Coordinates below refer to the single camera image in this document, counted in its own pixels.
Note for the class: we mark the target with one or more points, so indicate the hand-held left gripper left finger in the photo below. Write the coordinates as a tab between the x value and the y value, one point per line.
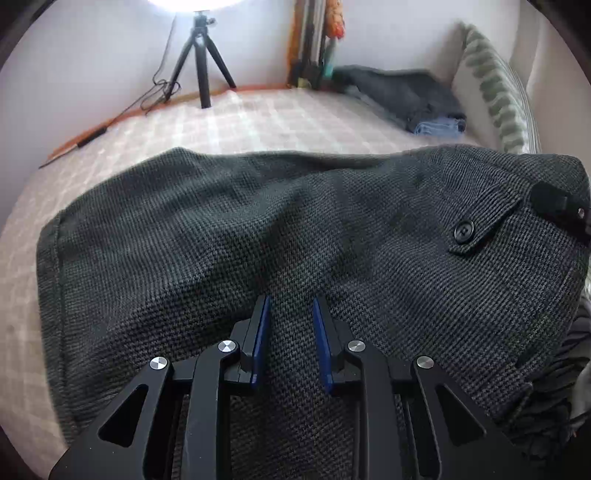
261	336

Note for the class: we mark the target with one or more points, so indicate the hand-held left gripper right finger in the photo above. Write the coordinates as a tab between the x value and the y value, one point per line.
323	341

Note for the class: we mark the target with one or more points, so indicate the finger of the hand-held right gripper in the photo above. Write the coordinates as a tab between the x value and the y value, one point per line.
551	199

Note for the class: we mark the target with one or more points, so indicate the dark grey knit pants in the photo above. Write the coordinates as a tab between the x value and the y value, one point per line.
286	221

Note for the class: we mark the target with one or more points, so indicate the green patterned pillow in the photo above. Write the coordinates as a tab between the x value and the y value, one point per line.
501	87

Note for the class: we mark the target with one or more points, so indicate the folded blue jeans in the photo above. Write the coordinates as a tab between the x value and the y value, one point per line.
438	126

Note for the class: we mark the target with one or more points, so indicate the folded dark clothes stack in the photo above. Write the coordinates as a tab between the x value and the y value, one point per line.
397	90

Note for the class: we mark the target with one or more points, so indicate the dark fringed cloth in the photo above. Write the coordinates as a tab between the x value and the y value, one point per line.
561	392

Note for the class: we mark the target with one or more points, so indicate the checked beige bed blanket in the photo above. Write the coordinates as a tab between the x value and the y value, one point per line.
258	120

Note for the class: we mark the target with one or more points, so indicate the orange hanging cloth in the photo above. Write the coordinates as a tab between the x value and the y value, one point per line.
333	21

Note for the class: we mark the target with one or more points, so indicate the cluttered dark shelf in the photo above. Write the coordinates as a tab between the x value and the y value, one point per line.
310	46

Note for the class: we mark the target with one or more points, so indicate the black tripod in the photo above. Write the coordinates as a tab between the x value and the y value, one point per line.
201	55

